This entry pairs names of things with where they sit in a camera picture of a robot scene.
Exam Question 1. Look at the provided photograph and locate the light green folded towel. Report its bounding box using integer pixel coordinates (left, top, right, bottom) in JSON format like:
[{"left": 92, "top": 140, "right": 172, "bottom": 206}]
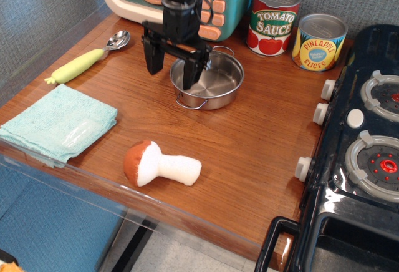
[{"left": 1, "top": 84, "right": 118, "bottom": 168}]

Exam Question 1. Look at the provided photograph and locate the pineapple slices can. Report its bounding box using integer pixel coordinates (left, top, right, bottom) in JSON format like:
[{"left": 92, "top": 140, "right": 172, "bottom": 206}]
[{"left": 292, "top": 13, "right": 348, "bottom": 72}]

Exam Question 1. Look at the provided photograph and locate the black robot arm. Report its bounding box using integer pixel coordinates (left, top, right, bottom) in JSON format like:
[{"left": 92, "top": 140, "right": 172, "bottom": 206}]
[{"left": 142, "top": 0, "right": 211, "bottom": 90}]

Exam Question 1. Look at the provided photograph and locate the small steel pot bowl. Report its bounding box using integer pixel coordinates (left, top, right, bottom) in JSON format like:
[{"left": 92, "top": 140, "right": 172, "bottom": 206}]
[{"left": 170, "top": 46, "right": 244, "bottom": 110}]

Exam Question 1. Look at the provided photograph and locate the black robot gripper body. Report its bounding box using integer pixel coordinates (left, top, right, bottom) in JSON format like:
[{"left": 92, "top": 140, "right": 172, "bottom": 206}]
[{"left": 142, "top": 0, "right": 211, "bottom": 66}]

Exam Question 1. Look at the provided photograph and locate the tomato sauce can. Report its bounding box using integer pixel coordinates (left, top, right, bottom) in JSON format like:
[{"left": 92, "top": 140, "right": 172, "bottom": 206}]
[{"left": 246, "top": 0, "right": 301, "bottom": 56}]

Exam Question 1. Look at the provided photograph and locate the orange plush toy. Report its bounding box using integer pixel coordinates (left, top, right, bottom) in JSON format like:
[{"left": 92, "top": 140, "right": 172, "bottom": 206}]
[{"left": 0, "top": 262, "right": 24, "bottom": 272}]

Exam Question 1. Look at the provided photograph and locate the plush brown white mushroom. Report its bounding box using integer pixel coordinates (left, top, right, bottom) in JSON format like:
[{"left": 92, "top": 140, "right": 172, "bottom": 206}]
[{"left": 123, "top": 140, "right": 202, "bottom": 187}]

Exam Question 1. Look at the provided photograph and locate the spoon with green handle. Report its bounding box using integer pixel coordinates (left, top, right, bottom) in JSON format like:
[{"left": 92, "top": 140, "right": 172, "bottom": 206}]
[{"left": 44, "top": 31, "right": 130, "bottom": 84}]

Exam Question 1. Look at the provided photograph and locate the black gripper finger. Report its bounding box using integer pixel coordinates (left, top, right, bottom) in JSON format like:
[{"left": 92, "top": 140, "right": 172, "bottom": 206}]
[
  {"left": 183, "top": 57, "right": 208, "bottom": 90},
  {"left": 143, "top": 39, "right": 165, "bottom": 75}
]

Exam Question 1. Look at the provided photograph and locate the black toy stove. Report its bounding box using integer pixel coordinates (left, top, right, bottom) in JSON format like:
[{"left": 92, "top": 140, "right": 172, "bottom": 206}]
[{"left": 256, "top": 24, "right": 398, "bottom": 271}]

